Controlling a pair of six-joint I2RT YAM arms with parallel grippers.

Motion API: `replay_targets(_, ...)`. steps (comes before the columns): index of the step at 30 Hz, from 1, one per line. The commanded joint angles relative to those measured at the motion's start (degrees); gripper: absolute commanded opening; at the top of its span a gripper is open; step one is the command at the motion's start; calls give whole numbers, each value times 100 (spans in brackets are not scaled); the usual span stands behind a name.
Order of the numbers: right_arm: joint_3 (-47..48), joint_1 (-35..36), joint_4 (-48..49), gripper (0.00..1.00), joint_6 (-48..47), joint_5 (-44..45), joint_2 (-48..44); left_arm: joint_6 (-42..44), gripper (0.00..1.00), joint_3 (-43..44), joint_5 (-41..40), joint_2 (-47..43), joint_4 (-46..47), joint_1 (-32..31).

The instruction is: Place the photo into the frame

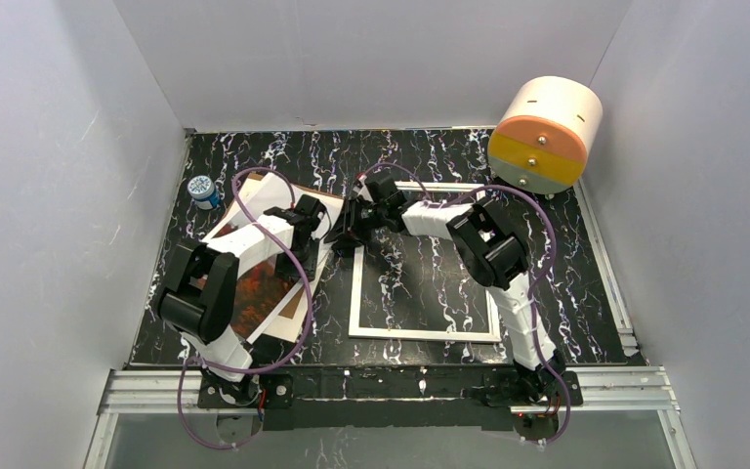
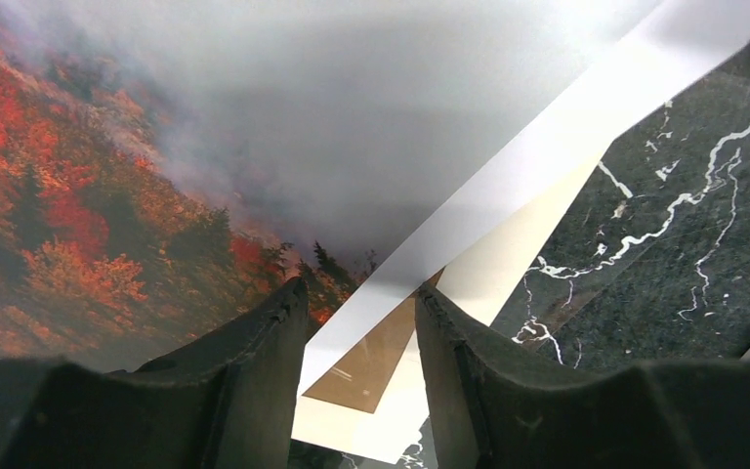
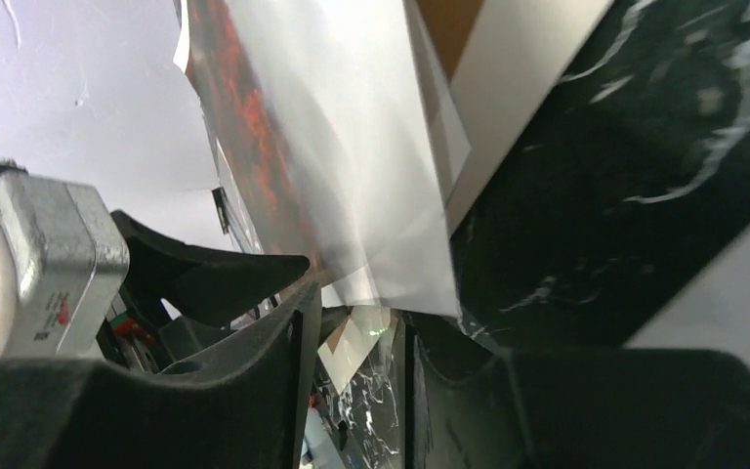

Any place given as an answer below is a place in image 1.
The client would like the white cylindrical drawer unit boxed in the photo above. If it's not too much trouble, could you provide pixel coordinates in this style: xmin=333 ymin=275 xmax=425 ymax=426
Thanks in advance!
xmin=487 ymin=76 xmax=604 ymax=195

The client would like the autumn forest photo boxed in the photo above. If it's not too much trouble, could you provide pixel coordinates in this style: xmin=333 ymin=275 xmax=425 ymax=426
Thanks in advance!
xmin=209 ymin=172 xmax=334 ymax=344

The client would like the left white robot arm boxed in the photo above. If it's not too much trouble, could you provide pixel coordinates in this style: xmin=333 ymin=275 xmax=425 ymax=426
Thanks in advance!
xmin=155 ymin=194 xmax=330 ymax=382

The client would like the small blue lidded jar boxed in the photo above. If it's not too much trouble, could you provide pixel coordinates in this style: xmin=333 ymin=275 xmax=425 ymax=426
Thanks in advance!
xmin=187 ymin=175 xmax=221 ymax=210

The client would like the aluminium rail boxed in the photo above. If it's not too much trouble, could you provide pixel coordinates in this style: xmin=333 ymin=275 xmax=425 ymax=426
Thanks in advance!
xmin=83 ymin=366 xmax=696 ymax=468

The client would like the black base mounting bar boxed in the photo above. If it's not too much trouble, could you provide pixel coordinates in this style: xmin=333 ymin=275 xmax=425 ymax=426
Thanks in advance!
xmin=197 ymin=364 xmax=584 ymax=432

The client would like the brown frame backing board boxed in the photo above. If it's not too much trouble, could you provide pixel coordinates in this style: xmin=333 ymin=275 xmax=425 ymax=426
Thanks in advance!
xmin=209 ymin=172 xmax=345 ymax=344

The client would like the white picture frame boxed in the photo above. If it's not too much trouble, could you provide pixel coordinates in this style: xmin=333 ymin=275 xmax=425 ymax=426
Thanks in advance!
xmin=348 ymin=182 xmax=503 ymax=344

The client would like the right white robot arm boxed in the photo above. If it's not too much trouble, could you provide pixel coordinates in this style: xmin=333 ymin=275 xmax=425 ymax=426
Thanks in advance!
xmin=326 ymin=174 xmax=564 ymax=376

